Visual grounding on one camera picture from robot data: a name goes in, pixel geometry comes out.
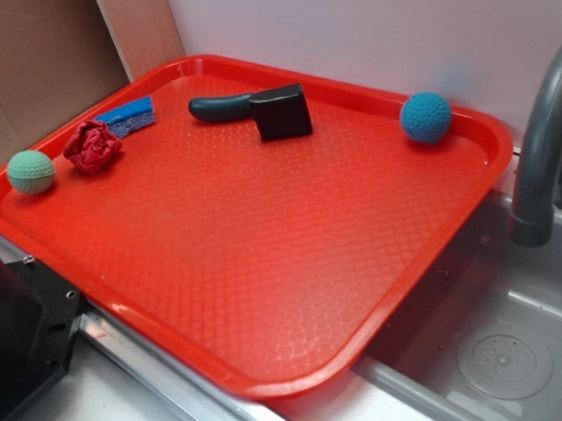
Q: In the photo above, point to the black box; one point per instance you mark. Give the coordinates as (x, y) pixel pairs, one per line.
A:
(281, 113)

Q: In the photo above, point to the red plastic tray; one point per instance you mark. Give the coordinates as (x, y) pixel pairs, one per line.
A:
(266, 266)

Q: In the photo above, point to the blue foam ball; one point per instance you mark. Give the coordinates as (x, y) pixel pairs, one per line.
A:
(426, 117)

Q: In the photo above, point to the blue sponge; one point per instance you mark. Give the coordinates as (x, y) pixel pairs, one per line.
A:
(128, 118)

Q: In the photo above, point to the crumpled red cloth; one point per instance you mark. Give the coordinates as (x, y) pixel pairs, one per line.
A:
(91, 146)

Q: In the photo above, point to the light wooden board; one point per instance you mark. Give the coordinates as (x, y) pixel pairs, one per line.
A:
(144, 33)

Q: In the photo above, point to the grey plastic sink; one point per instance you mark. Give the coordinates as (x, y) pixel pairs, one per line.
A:
(479, 338)

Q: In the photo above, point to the grey faucet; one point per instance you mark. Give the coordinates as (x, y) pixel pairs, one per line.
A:
(538, 184)

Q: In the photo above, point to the green foam ball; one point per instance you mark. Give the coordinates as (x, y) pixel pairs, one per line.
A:
(31, 172)

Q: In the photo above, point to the brown cardboard panel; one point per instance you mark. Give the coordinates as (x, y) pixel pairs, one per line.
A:
(57, 59)

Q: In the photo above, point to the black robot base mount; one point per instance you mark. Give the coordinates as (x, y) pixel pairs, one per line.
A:
(39, 316)

